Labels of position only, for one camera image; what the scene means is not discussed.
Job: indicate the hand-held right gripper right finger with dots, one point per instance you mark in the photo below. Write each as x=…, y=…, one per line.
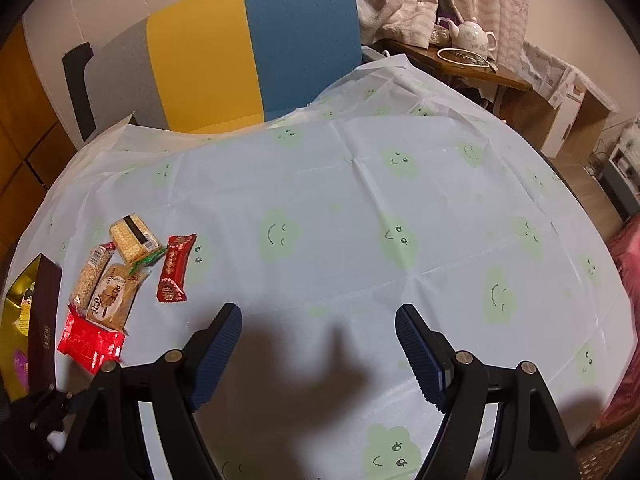
x=422, y=360

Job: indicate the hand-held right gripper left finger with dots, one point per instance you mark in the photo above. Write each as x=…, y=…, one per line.
x=217, y=355

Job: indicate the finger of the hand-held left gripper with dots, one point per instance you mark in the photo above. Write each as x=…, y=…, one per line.
x=35, y=412

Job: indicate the purple candy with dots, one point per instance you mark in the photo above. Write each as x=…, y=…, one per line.
x=19, y=367

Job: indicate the bright red snack packet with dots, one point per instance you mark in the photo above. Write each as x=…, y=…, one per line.
x=87, y=342

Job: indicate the gold tin box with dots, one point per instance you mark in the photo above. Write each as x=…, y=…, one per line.
x=42, y=320

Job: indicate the dark red white-print packet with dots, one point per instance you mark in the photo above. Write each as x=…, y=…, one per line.
x=175, y=270

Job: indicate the yellow snack packet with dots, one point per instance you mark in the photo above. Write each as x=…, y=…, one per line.
x=26, y=310

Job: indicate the cracker packet with green end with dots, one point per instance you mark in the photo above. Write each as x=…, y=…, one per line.
x=132, y=237

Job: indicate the clear grain bar packet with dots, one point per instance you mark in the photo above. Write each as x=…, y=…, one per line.
x=92, y=272

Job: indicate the pale blue printed tablecloth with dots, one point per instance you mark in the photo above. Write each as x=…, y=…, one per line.
x=350, y=210

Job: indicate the woven rattan chair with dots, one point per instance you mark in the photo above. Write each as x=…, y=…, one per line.
x=610, y=455

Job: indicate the pink cloth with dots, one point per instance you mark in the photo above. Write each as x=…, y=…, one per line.
x=627, y=310

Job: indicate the dark grey box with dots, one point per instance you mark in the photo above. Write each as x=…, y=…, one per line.
x=620, y=190

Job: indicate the wooden side table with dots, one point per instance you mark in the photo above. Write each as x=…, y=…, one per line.
x=520, y=115

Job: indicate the white side cabinet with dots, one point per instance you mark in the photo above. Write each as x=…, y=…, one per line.
x=562, y=125

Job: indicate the wooden wardrobe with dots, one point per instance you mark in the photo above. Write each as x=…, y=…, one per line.
x=25, y=135

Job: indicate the white electronic device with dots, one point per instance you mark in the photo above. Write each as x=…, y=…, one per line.
x=625, y=147

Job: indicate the grey yellow blue chair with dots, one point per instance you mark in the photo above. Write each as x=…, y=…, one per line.
x=200, y=60

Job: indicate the round white-rimmed tray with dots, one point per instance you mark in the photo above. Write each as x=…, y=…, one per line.
x=450, y=56

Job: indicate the white lace cloth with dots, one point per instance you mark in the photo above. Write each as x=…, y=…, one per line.
x=550, y=67

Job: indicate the white teapot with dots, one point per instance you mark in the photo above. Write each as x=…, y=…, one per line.
x=472, y=35

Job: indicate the small patterned jar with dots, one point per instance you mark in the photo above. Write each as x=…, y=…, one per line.
x=441, y=30

